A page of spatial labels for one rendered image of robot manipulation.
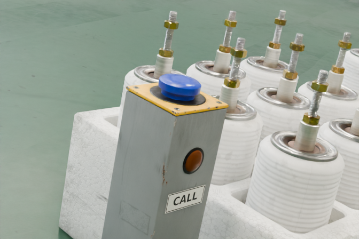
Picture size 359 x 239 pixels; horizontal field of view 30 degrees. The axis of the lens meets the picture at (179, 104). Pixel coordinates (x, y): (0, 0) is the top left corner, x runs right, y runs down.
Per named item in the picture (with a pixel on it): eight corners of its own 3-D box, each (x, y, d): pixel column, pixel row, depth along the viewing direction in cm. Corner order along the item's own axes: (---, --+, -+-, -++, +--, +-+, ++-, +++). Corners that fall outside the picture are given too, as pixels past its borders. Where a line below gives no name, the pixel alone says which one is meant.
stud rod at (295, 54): (287, 89, 89) (300, 34, 86) (281, 87, 90) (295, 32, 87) (291, 89, 89) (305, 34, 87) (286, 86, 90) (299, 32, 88)
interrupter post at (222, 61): (231, 74, 98) (235, 53, 97) (221, 76, 96) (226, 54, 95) (218, 69, 99) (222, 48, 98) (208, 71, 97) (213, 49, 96)
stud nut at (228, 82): (241, 88, 80) (242, 82, 80) (229, 88, 80) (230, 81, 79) (233, 82, 82) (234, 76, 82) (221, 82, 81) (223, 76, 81)
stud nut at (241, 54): (248, 58, 79) (249, 52, 79) (235, 57, 78) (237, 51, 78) (239, 53, 81) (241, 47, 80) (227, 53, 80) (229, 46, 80)
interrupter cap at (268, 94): (244, 94, 90) (245, 89, 90) (279, 89, 95) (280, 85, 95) (288, 114, 85) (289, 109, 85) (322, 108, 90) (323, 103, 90)
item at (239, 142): (247, 254, 86) (279, 124, 80) (180, 261, 81) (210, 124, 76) (212, 215, 94) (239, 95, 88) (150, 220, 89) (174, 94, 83)
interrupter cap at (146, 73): (180, 93, 85) (181, 88, 85) (125, 78, 87) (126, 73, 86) (195, 79, 92) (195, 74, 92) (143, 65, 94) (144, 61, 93)
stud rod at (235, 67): (234, 99, 81) (247, 39, 79) (227, 99, 81) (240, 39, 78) (229, 96, 82) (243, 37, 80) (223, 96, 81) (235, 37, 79)
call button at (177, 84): (206, 105, 63) (210, 85, 63) (176, 110, 60) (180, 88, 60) (177, 90, 66) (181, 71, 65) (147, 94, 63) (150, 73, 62)
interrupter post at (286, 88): (271, 98, 90) (276, 76, 89) (281, 97, 92) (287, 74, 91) (285, 105, 89) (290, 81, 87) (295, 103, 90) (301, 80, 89)
